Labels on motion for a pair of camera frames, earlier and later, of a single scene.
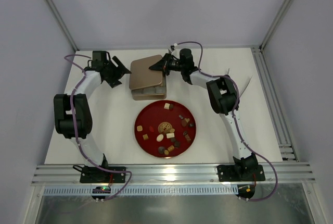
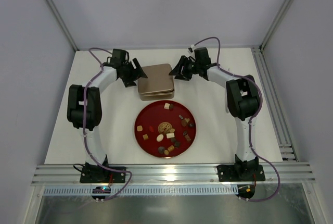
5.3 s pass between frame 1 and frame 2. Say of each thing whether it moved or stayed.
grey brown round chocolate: stayed
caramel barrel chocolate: stayed
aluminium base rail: stayed
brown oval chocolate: stayed
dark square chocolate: stayed
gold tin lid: moved
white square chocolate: stayed
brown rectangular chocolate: stayed
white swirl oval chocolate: stayed
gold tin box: moved
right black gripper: moved
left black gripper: moved
